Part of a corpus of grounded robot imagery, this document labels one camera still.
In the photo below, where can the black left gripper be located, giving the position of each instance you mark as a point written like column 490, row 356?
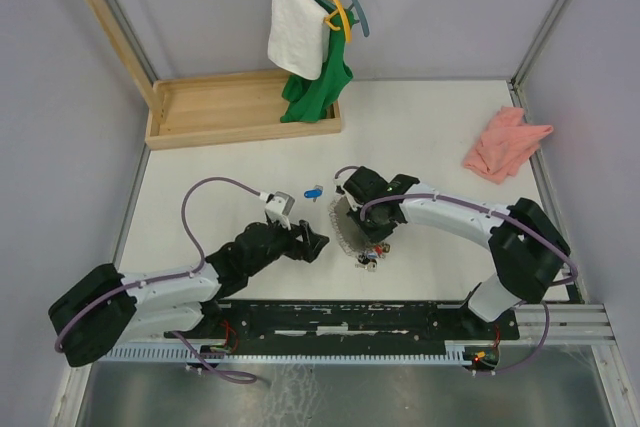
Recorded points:
column 313, row 242

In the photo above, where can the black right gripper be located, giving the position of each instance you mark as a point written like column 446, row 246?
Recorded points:
column 374, row 234

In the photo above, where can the key with blue tag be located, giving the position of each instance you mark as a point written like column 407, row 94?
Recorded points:
column 314, row 193

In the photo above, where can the key with red tag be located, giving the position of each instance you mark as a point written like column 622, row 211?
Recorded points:
column 381, row 250

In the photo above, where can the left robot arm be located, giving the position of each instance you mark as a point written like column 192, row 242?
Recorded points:
column 106, row 307

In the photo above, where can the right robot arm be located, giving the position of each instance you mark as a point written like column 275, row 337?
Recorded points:
column 529, row 254

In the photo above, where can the green garment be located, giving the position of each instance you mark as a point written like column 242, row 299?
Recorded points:
column 309, row 100

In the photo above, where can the pink cloth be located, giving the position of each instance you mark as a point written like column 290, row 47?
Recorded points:
column 505, row 145

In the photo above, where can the white towel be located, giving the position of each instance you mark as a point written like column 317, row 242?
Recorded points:
column 298, row 38

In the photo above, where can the wooden tray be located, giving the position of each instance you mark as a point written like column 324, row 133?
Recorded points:
column 228, row 108

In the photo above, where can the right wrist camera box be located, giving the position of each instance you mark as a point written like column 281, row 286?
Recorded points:
column 342, row 195

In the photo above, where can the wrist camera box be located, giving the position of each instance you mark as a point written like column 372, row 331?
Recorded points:
column 278, row 206
column 342, row 195

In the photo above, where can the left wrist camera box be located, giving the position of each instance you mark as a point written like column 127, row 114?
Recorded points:
column 278, row 206

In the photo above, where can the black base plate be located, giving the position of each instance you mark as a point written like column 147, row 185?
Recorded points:
column 347, row 327

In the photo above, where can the white slotted cable duct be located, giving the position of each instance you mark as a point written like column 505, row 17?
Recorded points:
column 177, row 352

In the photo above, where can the wooden rack post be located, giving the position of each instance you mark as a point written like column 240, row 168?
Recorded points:
column 113, row 25

